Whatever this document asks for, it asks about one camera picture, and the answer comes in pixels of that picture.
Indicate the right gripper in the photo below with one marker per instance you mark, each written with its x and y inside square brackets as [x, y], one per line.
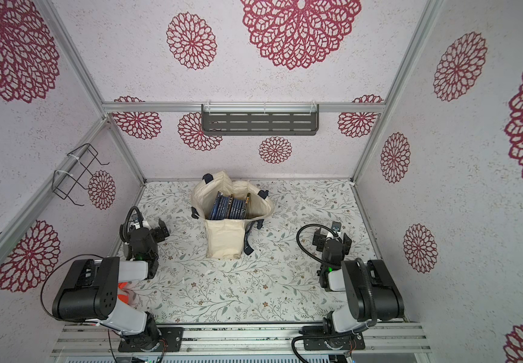
[319, 240]

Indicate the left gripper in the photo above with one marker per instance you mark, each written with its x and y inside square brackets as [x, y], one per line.
[160, 235]

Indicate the cream canvas tote bag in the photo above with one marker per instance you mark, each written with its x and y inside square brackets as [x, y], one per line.
[229, 239]

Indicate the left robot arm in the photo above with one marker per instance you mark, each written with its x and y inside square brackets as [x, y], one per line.
[89, 293]

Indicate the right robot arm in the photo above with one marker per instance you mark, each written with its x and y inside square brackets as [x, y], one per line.
[371, 294]

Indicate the red toy figure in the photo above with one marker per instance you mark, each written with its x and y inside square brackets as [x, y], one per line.
[127, 294]

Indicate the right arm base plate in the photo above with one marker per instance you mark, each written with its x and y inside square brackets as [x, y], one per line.
[315, 339]

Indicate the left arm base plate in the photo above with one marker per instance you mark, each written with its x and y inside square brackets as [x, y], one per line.
[153, 340]

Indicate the black wire wall rack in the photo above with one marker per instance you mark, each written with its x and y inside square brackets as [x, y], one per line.
[65, 180]

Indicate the aluminium rail frame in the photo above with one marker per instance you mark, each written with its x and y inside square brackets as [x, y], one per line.
[257, 339]

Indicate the grey slotted wall shelf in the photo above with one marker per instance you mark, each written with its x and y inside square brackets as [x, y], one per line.
[260, 121]

